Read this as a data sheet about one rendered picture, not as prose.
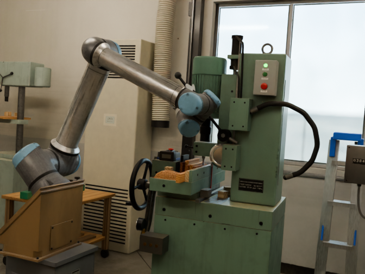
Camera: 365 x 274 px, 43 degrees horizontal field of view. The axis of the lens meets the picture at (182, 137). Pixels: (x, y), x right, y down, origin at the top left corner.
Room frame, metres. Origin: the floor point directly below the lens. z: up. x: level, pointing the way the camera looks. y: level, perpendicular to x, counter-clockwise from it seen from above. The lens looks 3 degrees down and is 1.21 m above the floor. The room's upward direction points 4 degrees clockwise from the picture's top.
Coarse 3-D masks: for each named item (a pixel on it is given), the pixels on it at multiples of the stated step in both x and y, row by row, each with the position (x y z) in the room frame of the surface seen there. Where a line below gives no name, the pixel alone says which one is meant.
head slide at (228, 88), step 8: (224, 80) 2.28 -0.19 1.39; (232, 80) 2.26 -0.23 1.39; (224, 88) 2.28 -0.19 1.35; (232, 88) 2.26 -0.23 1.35; (224, 96) 2.28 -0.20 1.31; (232, 96) 2.26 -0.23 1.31; (224, 104) 2.28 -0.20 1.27; (224, 112) 2.27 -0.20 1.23; (224, 120) 2.27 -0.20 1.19; (224, 128) 2.27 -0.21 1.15
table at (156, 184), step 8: (208, 176) 2.33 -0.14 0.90; (216, 176) 2.47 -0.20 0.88; (224, 176) 2.63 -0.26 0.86; (152, 184) 2.15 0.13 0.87; (160, 184) 2.13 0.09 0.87; (168, 184) 2.12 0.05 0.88; (176, 184) 2.10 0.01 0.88; (184, 184) 2.09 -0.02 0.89; (192, 184) 2.09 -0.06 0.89; (200, 184) 2.21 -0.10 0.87; (208, 184) 2.33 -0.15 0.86; (176, 192) 2.10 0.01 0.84; (184, 192) 2.09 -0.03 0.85; (192, 192) 2.10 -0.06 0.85
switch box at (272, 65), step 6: (258, 60) 2.12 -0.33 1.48; (264, 60) 2.11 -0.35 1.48; (270, 60) 2.10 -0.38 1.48; (276, 60) 2.10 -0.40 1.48; (258, 66) 2.12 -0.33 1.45; (270, 66) 2.10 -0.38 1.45; (276, 66) 2.10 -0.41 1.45; (258, 72) 2.12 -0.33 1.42; (270, 72) 2.10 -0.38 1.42; (276, 72) 2.10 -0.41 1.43; (258, 78) 2.12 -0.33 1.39; (270, 78) 2.10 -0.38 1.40; (276, 78) 2.12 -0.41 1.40; (258, 84) 2.12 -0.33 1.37; (270, 84) 2.10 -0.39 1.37; (276, 84) 2.13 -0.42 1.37; (258, 90) 2.12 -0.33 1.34; (270, 90) 2.10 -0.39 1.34; (276, 90) 2.14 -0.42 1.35
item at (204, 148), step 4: (196, 144) 2.36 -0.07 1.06; (200, 144) 2.35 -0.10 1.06; (204, 144) 2.34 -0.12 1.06; (208, 144) 2.34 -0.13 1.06; (212, 144) 2.33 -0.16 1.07; (196, 148) 2.36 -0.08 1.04; (200, 148) 2.35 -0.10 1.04; (204, 148) 2.34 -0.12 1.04; (208, 148) 2.34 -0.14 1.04; (196, 152) 2.35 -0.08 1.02; (200, 152) 2.35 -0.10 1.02; (204, 152) 2.34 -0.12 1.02; (208, 152) 2.33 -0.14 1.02; (204, 156) 2.35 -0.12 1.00; (208, 156) 2.34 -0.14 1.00
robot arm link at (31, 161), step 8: (32, 144) 2.14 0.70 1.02; (24, 152) 2.10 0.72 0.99; (32, 152) 2.11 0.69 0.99; (40, 152) 2.13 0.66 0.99; (48, 152) 2.18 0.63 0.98; (16, 160) 2.10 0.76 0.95; (24, 160) 2.08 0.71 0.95; (32, 160) 2.08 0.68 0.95; (40, 160) 2.10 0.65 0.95; (48, 160) 2.13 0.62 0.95; (56, 160) 2.19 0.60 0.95; (16, 168) 2.11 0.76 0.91; (24, 168) 2.08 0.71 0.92; (32, 168) 2.07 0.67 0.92; (40, 168) 2.08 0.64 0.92; (48, 168) 2.09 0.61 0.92; (56, 168) 2.19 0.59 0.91; (24, 176) 2.08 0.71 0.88; (32, 176) 2.06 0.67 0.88
